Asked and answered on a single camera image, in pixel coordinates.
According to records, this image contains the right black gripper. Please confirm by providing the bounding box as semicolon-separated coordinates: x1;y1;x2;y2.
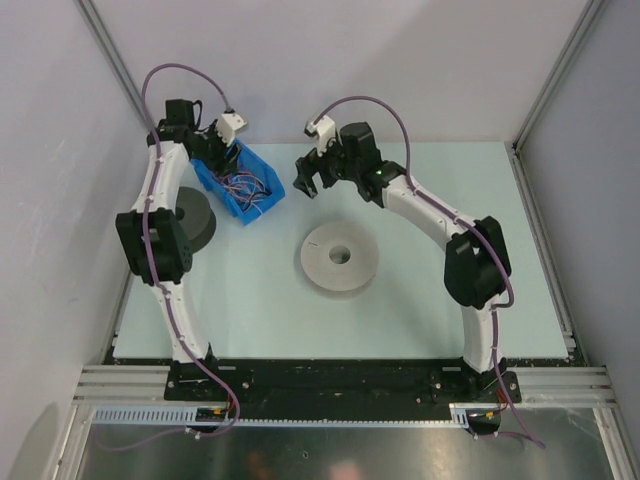
294;132;360;199

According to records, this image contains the blue plastic bin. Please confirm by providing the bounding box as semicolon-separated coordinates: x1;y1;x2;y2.
191;140;285;226

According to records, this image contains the light grey cable spool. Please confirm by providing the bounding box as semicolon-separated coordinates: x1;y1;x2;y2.
300;221;380;299

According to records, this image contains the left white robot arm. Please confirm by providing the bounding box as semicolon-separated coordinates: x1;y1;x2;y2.
115;99;247;363

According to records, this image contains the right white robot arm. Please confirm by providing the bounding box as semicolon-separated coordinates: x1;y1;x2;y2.
293;116;512;401

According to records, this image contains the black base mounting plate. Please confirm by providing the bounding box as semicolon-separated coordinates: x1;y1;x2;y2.
164;358;522;423

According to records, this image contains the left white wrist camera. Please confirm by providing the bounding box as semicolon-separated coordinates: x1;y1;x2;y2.
214;112;248;147

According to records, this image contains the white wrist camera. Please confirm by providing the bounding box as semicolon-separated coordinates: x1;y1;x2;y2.
304;115;336;157
214;112;248;147

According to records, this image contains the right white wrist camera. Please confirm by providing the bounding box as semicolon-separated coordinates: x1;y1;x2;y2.
304;115;336;157

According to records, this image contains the bundle of thin wires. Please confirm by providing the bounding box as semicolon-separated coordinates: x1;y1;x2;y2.
217;169;274;214

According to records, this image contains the dark grey cable spool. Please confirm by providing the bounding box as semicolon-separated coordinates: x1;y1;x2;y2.
175;187;217;253

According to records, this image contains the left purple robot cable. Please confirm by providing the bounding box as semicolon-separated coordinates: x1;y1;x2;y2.
94;63;241;451

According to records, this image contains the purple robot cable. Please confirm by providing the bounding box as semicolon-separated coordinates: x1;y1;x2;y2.
309;95;547;449
94;63;241;451

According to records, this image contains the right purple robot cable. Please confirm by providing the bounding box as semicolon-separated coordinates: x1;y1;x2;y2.
309;95;547;449

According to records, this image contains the aluminium frame rail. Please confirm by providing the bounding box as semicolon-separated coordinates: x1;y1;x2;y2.
73;365;616;408

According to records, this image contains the grey slotted cable duct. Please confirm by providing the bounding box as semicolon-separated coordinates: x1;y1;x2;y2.
93;405;469;428

